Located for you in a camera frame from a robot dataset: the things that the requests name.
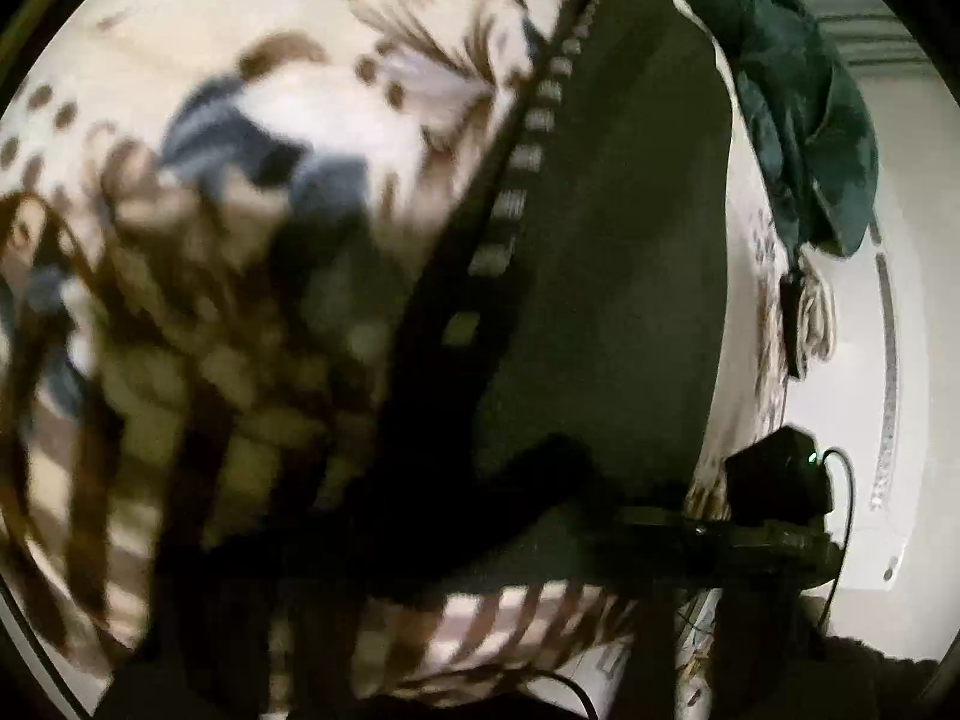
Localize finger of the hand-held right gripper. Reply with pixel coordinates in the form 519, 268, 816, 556
618, 506, 752, 590

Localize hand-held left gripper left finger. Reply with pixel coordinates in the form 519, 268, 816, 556
142, 525, 376, 720

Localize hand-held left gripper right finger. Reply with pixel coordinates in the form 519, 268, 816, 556
616, 585, 722, 720

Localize dark striped sweater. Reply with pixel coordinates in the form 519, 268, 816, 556
360, 0, 737, 595

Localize folded dark clothes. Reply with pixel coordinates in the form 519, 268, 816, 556
778, 270, 802, 380

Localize white folded towel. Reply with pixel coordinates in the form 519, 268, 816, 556
795, 259, 838, 380

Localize white headboard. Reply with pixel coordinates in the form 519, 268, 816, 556
780, 64, 960, 642

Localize dark green plush blanket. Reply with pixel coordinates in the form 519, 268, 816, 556
681, 0, 880, 259

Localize floral bed sheet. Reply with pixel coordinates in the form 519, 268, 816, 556
0, 0, 797, 698

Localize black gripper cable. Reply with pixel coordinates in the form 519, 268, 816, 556
817, 448, 857, 628

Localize black floor cable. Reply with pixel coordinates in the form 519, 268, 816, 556
442, 669, 601, 720

